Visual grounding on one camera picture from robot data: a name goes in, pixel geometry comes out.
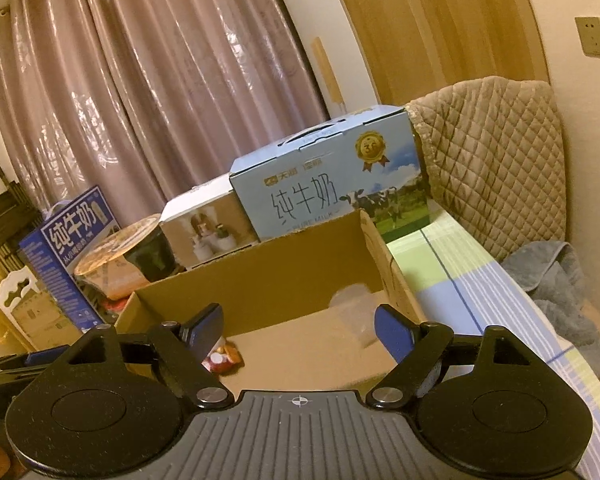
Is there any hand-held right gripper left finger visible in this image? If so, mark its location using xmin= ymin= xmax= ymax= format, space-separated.
xmin=70 ymin=302 xmax=231 ymax=410

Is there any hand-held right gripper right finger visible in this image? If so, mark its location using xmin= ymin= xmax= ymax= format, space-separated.
xmin=367 ymin=304 xmax=526 ymax=408

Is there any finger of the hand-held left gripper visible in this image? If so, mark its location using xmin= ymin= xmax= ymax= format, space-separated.
xmin=0 ymin=352 xmax=76 ymax=386

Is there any red cartoon cat figure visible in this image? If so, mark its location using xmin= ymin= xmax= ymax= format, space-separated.
xmin=202 ymin=340 xmax=245 ymax=373

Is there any translucent plastic cup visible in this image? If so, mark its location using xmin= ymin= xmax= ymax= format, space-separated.
xmin=327 ymin=282 xmax=386 ymax=348

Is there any brown cardboard box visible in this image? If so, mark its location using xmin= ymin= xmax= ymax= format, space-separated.
xmin=10 ymin=290 xmax=81 ymax=353
xmin=115 ymin=208 xmax=428 ymax=401

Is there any closed brown cardboard box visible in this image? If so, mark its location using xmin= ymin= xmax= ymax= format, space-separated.
xmin=10 ymin=290 xmax=81 ymax=353

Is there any white wooden chair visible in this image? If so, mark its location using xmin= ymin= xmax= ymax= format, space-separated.
xmin=0 ymin=268 xmax=46 ymax=321

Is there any red instant noodle bowl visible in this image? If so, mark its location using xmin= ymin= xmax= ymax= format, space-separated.
xmin=97 ymin=292 xmax=131 ymax=316

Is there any white humidifier box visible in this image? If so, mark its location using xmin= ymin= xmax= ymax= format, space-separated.
xmin=157 ymin=172 xmax=261 ymax=271

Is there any checkered pastel tablecloth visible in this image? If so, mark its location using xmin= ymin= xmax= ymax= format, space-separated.
xmin=385 ymin=210 xmax=600 ymax=480

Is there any brown instant noodle bowl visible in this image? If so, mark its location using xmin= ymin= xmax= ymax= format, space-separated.
xmin=74 ymin=213 xmax=178 ymax=291

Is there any dark blue milk carton box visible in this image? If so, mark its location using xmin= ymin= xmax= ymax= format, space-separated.
xmin=19 ymin=186 xmax=121 ymax=333

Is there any black metal rack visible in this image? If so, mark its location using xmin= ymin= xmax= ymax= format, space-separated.
xmin=0 ymin=155 xmax=46 ymax=261

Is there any grey towel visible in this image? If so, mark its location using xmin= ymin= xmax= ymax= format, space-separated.
xmin=500 ymin=241 xmax=600 ymax=376

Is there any light blue milk carton box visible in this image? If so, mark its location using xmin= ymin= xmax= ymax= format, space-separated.
xmin=228 ymin=105 xmax=431 ymax=242

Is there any beige quilted chair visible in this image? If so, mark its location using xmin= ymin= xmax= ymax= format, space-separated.
xmin=405 ymin=76 xmax=568 ymax=263

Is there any pink patterned curtain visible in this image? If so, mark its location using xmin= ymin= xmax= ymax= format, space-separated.
xmin=0 ymin=0 xmax=331 ymax=221

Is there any wooden wardrobe door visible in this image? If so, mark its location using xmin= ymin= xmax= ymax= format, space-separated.
xmin=325 ymin=0 xmax=551 ymax=106

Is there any white wardrobe door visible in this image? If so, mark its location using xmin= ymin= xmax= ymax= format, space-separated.
xmin=262 ymin=0 xmax=381 ymax=116

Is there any wooden wardrobe handle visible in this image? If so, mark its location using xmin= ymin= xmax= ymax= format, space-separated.
xmin=312 ymin=36 xmax=343 ymax=107

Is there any beige wall socket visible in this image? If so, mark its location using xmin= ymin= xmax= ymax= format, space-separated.
xmin=575 ymin=16 xmax=600 ymax=57

